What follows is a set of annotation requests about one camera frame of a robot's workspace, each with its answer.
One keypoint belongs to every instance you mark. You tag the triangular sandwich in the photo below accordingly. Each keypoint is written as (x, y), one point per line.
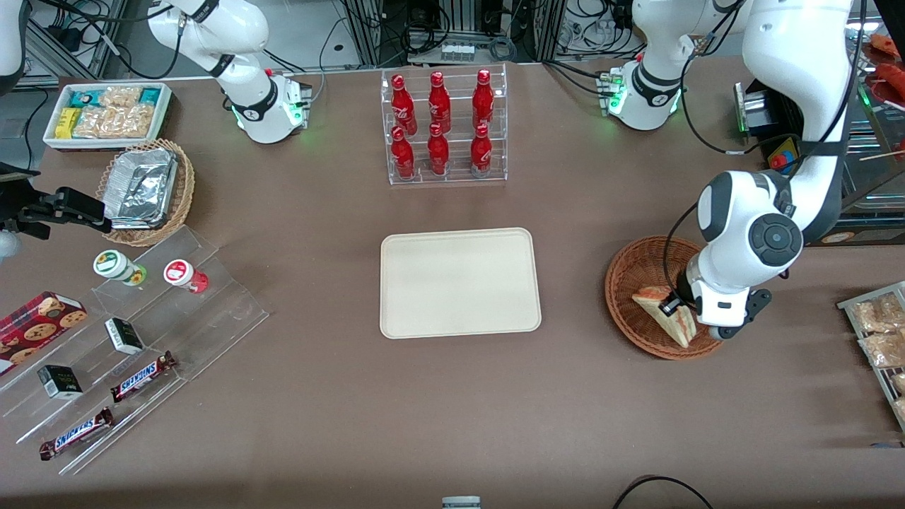
(677, 331)

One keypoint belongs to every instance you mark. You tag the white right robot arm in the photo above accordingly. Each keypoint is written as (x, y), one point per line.
(240, 28)

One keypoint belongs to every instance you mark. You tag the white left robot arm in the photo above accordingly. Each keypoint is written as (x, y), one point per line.
(792, 85)

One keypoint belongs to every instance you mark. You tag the brown wicker basket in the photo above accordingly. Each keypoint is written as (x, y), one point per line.
(636, 265)

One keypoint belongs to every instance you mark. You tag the light wicker basket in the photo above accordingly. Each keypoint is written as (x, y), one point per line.
(185, 191)

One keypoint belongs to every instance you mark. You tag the tray of packaged snacks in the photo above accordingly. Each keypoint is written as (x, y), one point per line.
(848, 304)

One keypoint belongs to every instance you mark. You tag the cream plastic tray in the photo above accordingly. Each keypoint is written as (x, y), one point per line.
(459, 283)

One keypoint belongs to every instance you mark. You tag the stack of foil trays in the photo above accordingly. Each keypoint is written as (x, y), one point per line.
(141, 187)

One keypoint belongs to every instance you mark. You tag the green label yogurt cup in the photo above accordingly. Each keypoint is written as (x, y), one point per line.
(113, 265)

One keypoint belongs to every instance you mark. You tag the white rectangular snack bin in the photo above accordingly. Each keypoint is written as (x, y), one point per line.
(53, 141)

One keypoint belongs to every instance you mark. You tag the yellow snack packet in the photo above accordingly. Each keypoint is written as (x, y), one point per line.
(67, 123)

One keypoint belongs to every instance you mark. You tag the large clear cracker bag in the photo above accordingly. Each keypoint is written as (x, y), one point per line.
(117, 121)

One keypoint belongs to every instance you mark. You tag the teal snack packet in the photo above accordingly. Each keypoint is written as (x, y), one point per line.
(150, 95)
(85, 97)

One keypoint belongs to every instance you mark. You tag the small clear cracker bag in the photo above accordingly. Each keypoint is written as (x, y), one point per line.
(120, 97)

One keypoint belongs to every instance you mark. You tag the red cookie box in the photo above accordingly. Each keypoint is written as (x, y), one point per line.
(35, 329)

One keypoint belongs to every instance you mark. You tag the red label yogurt cup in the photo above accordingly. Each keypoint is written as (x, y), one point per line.
(182, 274)

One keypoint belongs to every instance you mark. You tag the small black box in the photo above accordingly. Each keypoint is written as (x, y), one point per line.
(124, 336)
(60, 382)

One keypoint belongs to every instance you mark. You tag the red emergency button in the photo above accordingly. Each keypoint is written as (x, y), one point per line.
(781, 161)

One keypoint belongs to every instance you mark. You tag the clear bag of pastries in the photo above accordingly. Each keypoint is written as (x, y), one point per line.
(877, 314)
(899, 383)
(884, 350)
(901, 410)

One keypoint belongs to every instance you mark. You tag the black hot food display case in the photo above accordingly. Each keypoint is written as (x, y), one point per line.
(877, 223)

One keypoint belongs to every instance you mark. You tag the clear acrylic stepped shelf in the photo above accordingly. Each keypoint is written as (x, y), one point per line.
(212, 318)

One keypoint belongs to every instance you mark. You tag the snickers chocolate bar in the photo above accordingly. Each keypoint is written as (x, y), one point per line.
(141, 377)
(74, 433)

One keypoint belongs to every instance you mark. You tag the red cola bottle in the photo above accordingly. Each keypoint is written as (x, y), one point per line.
(438, 155)
(439, 102)
(403, 106)
(483, 99)
(481, 155)
(403, 159)

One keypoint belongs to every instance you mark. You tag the clear acrylic bottle rack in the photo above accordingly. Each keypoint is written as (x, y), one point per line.
(456, 180)

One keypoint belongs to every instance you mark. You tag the red sausage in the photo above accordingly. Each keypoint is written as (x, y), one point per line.
(892, 74)

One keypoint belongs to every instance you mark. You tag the grey device edge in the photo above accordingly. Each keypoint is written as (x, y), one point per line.
(461, 502)

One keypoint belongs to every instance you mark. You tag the white power strip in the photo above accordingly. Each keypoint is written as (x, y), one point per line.
(457, 52)

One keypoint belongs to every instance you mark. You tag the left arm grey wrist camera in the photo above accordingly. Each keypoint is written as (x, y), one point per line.
(756, 304)

